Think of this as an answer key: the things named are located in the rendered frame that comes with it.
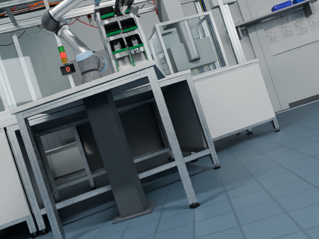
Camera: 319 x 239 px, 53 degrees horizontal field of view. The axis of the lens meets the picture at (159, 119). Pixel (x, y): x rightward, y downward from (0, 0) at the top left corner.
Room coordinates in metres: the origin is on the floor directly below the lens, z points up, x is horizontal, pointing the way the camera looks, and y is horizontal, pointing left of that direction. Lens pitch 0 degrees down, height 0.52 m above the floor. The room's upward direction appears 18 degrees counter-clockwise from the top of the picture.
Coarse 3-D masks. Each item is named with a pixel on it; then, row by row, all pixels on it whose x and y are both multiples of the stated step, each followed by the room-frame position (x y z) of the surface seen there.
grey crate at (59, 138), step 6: (54, 132) 4.40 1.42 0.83; (60, 132) 4.42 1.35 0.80; (66, 132) 4.44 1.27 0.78; (72, 132) 4.45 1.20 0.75; (42, 138) 4.36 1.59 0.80; (48, 138) 4.38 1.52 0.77; (54, 138) 4.40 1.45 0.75; (60, 138) 4.41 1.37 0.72; (66, 138) 4.43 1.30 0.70; (72, 138) 4.45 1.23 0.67; (48, 144) 4.37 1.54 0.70; (54, 144) 4.39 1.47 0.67; (60, 144) 4.41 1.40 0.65; (66, 144) 4.43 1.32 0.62
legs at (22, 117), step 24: (144, 72) 1.81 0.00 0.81; (72, 96) 1.86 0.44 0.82; (96, 96) 2.05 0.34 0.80; (24, 120) 1.89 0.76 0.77; (96, 120) 2.05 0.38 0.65; (120, 120) 2.19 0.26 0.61; (168, 120) 1.80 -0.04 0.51; (24, 144) 1.89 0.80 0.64; (120, 144) 2.04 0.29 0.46; (120, 168) 2.05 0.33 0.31; (48, 192) 1.90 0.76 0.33; (120, 192) 2.05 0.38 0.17; (192, 192) 1.80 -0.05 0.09; (48, 216) 1.89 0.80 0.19; (120, 216) 2.10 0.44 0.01
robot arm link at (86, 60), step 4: (84, 52) 2.08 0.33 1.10; (88, 52) 2.09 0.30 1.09; (92, 52) 2.12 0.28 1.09; (76, 56) 2.11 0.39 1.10; (80, 56) 2.08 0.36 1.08; (84, 56) 2.07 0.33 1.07; (88, 56) 2.08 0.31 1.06; (92, 56) 2.10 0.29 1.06; (96, 56) 2.18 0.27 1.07; (80, 60) 2.08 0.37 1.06; (84, 60) 2.07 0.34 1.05; (88, 60) 2.08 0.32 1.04; (92, 60) 2.09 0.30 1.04; (96, 60) 2.14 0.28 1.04; (80, 64) 2.08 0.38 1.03; (84, 64) 2.07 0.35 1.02; (88, 64) 2.07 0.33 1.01; (92, 64) 2.09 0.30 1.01; (96, 64) 2.13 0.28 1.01; (80, 68) 2.09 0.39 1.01; (84, 68) 2.07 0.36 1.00; (88, 68) 2.07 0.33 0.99; (92, 68) 2.08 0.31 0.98; (96, 68) 2.11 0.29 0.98
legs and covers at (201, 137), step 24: (120, 96) 2.54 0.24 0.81; (168, 96) 3.49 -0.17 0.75; (192, 96) 2.67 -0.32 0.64; (48, 120) 2.42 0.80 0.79; (192, 120) 3.00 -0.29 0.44; (168, 144) 3.98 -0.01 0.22; (192, 144) 3.21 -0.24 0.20; (24, 168) 2.34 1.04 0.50; (48, 168) 3.64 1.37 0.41; (168, 168) 2.58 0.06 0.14; (216, 168) 2.67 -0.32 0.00; (96, 192) 2.45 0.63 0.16
